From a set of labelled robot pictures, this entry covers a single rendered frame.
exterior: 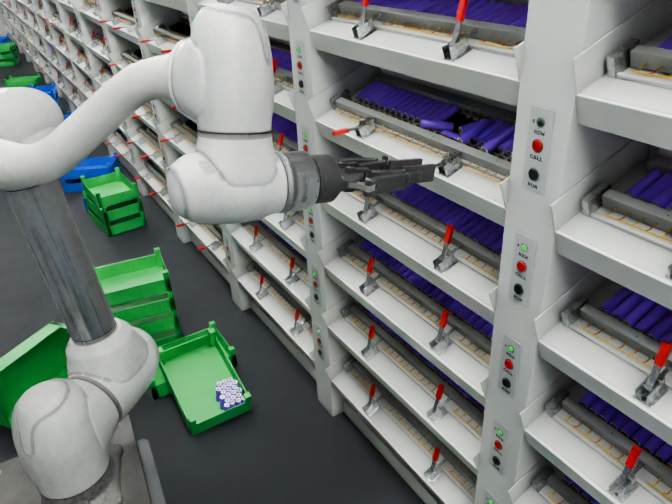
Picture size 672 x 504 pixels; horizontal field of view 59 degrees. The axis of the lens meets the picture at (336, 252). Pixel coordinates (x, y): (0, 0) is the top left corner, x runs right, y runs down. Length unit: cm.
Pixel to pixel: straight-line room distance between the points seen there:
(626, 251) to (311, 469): 118
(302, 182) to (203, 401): 125
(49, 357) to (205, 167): 158
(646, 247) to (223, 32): 61
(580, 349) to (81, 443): 98
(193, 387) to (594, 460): 131
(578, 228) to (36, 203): 98
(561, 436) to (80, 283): 99
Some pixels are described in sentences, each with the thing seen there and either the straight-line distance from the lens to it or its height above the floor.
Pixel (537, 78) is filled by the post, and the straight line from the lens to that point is 89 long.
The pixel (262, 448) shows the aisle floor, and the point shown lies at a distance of 187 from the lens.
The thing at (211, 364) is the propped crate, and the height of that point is 7.
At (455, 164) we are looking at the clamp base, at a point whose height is 97.
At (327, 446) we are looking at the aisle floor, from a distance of 185.
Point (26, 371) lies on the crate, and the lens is 225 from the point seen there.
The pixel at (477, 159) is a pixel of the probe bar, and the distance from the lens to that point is 107.
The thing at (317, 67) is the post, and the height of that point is 107.
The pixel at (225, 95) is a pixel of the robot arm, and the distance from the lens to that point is 79.
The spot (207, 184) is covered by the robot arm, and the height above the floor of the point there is 107.
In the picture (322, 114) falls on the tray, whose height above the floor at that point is 96.
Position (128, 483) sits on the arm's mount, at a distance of 150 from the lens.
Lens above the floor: 136
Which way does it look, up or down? 29 degrees down
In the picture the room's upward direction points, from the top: 3 degrees counter-clockwise
